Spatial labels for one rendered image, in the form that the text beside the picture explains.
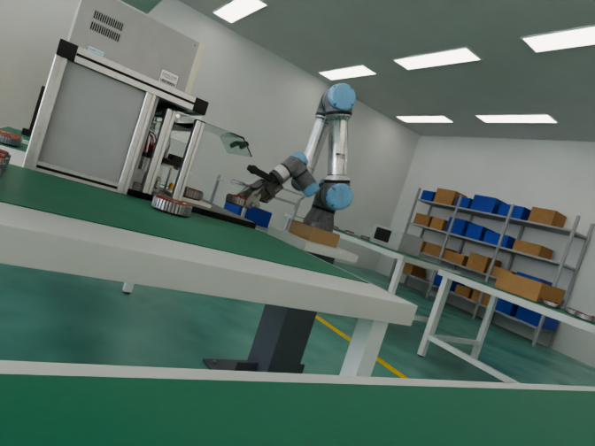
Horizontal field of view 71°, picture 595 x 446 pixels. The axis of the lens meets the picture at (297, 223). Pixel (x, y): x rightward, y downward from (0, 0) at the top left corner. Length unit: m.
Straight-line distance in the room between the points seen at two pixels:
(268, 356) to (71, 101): 1.31
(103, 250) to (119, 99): 0.83
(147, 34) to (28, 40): 5.46
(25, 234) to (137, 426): 0.42
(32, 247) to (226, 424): 0.43
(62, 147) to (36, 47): 5.62
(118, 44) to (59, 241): 1.01
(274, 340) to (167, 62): 1.24
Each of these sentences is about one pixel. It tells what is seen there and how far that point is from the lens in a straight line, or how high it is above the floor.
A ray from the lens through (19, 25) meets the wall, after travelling 7.02.
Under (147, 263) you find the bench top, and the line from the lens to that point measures 0.66.
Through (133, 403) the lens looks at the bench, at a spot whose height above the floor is 0.75.
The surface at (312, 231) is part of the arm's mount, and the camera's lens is 1.89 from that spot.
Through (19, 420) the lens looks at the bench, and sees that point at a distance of 0.24.
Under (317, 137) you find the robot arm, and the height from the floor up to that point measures 1.21.
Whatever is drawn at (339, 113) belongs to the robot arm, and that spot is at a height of 1.31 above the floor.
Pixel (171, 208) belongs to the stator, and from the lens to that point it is 1.22.
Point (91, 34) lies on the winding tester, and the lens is 1.55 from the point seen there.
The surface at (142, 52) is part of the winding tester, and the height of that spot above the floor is 1.20.
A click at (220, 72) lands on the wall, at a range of 7.48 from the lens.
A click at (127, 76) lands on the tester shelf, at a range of 1.41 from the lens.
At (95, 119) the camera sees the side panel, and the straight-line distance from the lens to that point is 1.40.
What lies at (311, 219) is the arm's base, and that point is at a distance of 1.95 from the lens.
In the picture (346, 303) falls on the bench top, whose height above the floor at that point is 0.73.
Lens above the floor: 0.88
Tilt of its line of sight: 2 degrees down
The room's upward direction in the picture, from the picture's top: 18 degrees clockwise
